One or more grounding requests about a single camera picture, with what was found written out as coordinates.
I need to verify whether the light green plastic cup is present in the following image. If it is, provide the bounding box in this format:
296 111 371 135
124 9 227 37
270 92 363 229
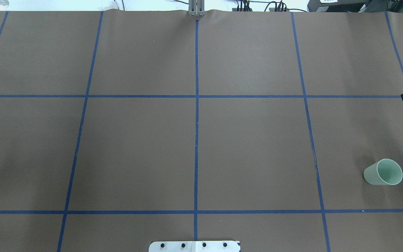
363 159 403 186

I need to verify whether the aluminium frame post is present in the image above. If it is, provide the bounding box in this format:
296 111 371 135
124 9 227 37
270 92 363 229
188 0 205 17

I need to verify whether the clear tape roll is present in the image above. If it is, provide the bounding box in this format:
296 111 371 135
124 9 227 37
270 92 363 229
0 0 9 11

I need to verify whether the brown paper table mat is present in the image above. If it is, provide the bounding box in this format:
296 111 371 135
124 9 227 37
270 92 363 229
0 9 403 252

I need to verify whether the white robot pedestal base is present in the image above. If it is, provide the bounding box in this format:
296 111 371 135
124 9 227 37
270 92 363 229
148 240 241 252

